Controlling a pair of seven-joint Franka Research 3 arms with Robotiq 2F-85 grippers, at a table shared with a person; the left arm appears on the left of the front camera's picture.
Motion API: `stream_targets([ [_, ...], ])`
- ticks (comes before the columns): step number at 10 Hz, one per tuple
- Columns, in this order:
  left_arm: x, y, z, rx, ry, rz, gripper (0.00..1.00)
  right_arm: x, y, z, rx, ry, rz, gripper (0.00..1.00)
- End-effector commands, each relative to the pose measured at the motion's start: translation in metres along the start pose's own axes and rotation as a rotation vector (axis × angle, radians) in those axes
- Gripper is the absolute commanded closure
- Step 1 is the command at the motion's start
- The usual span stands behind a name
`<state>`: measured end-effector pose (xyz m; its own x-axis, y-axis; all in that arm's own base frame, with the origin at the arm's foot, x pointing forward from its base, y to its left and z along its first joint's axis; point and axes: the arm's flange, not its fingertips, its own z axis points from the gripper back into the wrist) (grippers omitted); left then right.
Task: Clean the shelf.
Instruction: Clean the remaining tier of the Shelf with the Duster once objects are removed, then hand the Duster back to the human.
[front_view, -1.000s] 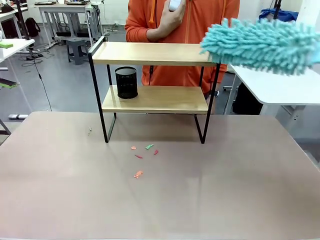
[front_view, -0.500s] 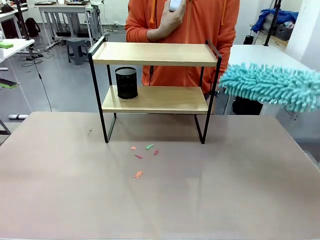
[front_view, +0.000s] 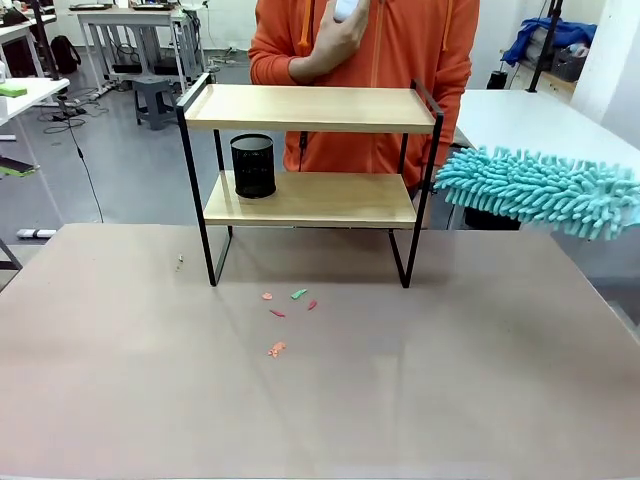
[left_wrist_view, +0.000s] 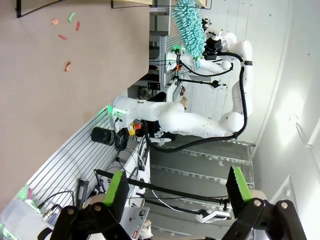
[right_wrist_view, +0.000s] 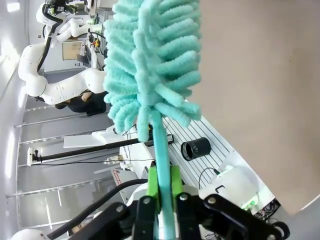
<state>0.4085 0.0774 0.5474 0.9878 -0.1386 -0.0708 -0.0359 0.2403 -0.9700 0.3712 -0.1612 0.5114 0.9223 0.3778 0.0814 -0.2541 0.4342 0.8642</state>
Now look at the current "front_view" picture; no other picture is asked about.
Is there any person's right hand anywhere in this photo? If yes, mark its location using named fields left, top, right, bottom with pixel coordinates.
left=302, top=0, right=373, bottom=80

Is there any white cube clock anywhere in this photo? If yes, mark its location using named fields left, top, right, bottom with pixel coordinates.
left=333, top=0, right=364, bottom=24

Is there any black mesh pen holder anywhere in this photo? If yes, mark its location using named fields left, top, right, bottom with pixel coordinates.
left=229, top=133, right=278, bottom=200

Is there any teal microfiber duster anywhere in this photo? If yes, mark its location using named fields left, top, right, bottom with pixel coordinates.
left=432, top=145, right=640, bottom=243

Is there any person's right forearm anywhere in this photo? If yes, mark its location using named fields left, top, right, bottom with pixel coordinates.
left=248, top=47, right=321, bottom=87

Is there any two-tier wood metal shelf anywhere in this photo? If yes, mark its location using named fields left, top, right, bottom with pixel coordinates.
left=175, top=72, right=445, bottom=290

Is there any person in orange hoodie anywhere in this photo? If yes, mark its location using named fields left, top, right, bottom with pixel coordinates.
left=248, top=0, right=481, bottom=190

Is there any grey plastic stool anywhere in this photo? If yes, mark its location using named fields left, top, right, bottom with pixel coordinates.
left=131, top=76, right=179, bottom=132

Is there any black tripod pole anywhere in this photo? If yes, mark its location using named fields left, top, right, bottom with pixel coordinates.
left=526, top=0, right=565, bottom=94

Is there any blue cloth pile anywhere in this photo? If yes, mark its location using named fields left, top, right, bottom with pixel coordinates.
left=501, top=17, right=599, bottom=69

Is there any black box under table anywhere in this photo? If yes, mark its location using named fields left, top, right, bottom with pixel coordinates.
left=464, top=203, right=524, bottom=232

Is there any black backpack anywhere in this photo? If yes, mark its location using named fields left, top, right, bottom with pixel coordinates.
left=49, top=34, right=82, bottom=76

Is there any black stand pole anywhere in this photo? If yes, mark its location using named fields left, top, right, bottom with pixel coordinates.
left=30, top=0, right=72, bottom=84

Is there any small white side table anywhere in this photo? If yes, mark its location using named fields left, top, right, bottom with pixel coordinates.
left=0, top=76, right=71, bottom=127

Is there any black green-edged board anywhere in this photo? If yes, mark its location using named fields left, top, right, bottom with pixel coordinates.
left=0, top=154, right=39, bottom=179

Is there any white table grey frame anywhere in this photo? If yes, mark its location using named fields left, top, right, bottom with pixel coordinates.
left=67, top=3, right=207, bottom=97

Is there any black floor cable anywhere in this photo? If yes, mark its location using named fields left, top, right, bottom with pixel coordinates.
left=55, top=94, right=105, bottom=224

